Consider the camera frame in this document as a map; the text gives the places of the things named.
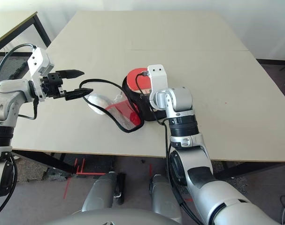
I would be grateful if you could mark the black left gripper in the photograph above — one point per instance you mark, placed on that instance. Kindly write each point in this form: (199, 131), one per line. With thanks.
(53, 80)

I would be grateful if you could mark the red ping-pong paddle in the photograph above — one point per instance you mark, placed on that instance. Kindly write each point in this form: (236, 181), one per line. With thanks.
(133, 79)

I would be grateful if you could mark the red black paddle case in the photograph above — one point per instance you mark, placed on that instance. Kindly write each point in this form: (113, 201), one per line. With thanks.
(128, 112)

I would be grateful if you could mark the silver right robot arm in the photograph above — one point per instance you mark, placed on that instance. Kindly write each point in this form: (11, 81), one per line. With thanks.
(179, 100)

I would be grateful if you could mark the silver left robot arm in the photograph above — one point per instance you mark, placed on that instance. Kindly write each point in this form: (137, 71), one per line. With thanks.
(6, 98)

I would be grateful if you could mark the black foam puzzle mat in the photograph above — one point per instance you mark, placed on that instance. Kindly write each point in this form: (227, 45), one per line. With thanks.
(15, 68)

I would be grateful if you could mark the black-framed side table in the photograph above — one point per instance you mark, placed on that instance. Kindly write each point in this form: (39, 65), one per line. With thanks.
(42, 30)

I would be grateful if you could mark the speckled rubber floor mat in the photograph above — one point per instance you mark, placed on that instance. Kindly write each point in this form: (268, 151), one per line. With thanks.
(29, 168)

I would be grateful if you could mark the grey robot left leg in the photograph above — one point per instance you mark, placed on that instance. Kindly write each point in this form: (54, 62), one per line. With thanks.
(100, 192)

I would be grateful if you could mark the grey robot leg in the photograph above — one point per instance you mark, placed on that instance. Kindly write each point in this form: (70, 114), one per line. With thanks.
(100, 192)
(163, 197)

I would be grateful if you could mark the grey robot torso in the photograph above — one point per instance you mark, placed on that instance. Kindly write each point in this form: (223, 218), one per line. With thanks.
(109, 219)

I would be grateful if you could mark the grey robot right leg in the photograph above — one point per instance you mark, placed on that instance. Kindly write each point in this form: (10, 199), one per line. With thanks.
(163, 197)

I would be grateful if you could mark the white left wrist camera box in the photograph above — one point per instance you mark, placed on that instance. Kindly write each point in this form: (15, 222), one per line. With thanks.
(39, 61)

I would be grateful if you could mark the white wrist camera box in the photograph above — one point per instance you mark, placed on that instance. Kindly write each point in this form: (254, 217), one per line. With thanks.
(157, 77)
(39, 61)

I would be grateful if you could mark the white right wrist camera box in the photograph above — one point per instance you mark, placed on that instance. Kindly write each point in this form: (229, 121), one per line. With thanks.
(157, 77)

